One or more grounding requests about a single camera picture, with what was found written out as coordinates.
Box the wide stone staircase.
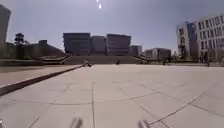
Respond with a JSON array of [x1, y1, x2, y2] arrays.
[[61, 55, 145, 66]]

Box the small grey building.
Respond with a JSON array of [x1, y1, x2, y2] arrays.
[[130, 44, 143, 57]]

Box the pale stone slab plaza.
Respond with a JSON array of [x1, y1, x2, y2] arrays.
[[0, 63, 224, 128]]

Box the large grey block building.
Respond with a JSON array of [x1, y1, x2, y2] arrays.
[[62, 32, 132, 57]]

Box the low grey building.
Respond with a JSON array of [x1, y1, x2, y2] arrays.
[[143, 47, 172, 61]]

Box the robot's own part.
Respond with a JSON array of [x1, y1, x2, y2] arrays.
[[138, 118, 151, 128], [70, 117, 83, 128]]

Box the low dark building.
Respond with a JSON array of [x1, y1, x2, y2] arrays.
[[5, 39, 67, 60]]

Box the dark tree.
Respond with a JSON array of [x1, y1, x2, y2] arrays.
[[177, 42, 188, 61], [13, 32, 26, 60]]

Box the grey stone kerb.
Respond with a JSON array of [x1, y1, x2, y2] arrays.
[[0, 64, 85, 97]]

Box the reddish paved strip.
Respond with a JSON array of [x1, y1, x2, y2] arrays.
[[0, 64, 81, 88]]

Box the white multi-storey building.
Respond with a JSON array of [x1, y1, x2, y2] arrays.
[[175, 13, 224, 64]]

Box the tall dark building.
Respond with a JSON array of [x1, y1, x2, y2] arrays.
[[0, 3, 12, 60]]

